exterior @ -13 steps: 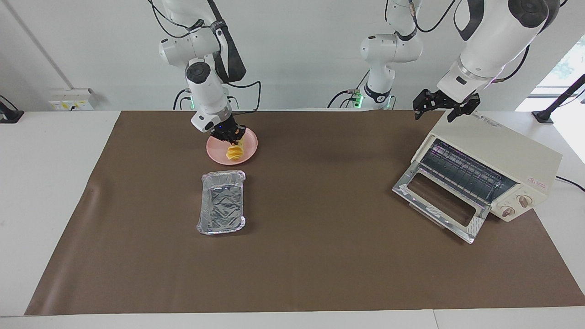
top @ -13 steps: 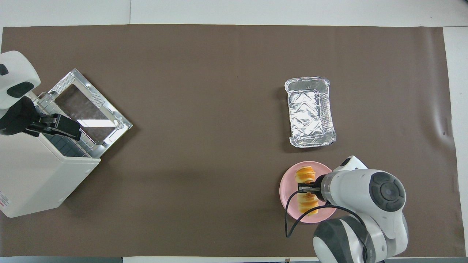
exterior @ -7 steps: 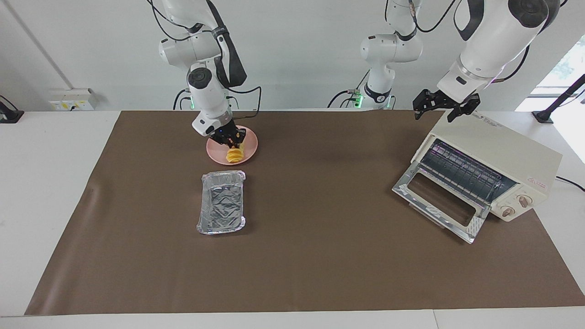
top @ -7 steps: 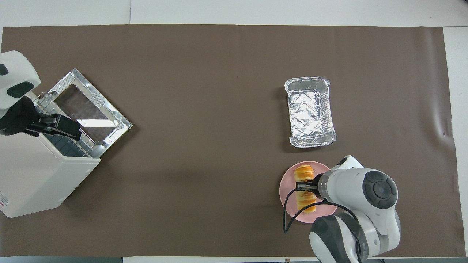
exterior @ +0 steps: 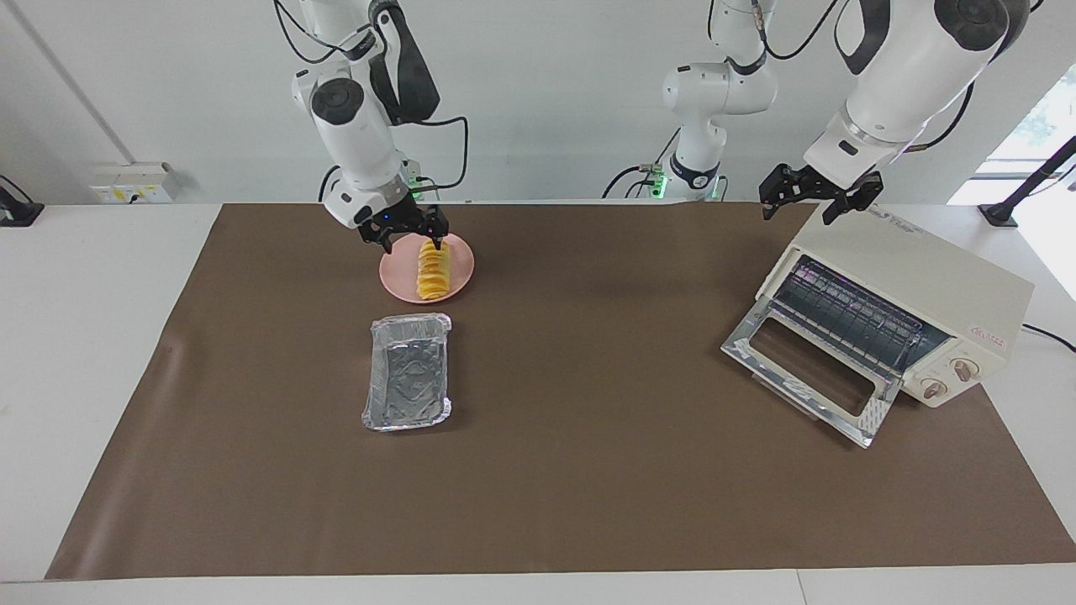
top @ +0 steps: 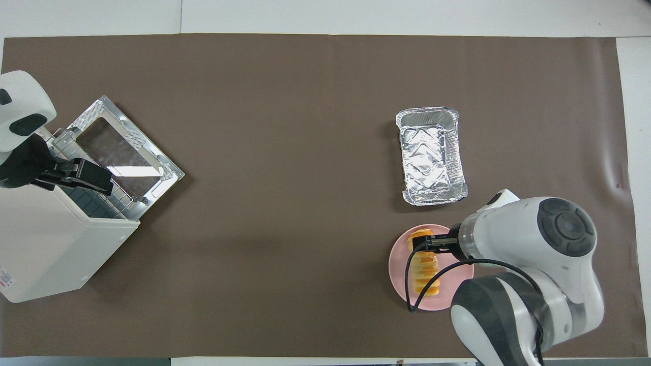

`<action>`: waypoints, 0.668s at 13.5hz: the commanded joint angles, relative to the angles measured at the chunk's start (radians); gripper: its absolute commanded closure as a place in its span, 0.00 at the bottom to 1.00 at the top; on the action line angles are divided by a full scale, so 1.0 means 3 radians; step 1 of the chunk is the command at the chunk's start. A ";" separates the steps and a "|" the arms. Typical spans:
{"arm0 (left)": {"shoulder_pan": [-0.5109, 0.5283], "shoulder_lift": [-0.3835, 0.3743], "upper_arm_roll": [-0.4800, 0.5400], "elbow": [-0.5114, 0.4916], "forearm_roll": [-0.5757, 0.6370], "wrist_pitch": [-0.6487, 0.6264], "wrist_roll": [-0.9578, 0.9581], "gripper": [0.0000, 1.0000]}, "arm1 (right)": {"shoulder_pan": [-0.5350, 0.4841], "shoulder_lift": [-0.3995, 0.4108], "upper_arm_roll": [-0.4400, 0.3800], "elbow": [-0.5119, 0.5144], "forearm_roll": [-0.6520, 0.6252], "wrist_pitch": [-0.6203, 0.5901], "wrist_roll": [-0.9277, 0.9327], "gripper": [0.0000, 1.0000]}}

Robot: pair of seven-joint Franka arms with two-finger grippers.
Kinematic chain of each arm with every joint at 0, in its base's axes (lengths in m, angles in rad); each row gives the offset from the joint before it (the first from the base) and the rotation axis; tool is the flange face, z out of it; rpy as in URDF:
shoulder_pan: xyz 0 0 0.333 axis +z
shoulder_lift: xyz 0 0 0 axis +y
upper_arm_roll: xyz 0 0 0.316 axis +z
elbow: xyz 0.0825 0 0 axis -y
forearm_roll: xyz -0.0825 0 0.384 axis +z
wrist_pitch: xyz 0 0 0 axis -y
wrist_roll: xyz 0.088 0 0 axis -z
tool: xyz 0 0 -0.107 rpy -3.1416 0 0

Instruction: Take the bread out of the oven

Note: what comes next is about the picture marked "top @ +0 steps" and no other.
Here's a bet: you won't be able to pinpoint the brown table mat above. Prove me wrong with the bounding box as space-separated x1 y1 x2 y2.
0 33 649 359

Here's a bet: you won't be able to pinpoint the glass oven door silver frame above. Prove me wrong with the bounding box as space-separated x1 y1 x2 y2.
66 95 185 220

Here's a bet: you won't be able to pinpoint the aluminium foil tray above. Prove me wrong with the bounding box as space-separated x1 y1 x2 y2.
395 106 469 206

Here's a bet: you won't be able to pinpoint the wire oven rack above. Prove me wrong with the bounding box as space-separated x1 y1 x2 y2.
48 127 141 220

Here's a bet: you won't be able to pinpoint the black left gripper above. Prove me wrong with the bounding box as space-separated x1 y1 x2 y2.
0 134 114 197

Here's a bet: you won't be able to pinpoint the pink round plate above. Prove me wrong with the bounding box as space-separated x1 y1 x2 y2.
389 224 475 312

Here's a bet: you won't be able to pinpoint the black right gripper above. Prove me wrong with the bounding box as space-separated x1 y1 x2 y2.
409 226 462 255

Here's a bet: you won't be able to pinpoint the white toaster oven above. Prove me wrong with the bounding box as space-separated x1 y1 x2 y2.
0 125 141 304

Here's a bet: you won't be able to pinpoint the yellow spiral bread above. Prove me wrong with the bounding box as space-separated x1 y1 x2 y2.
407 228 441 297

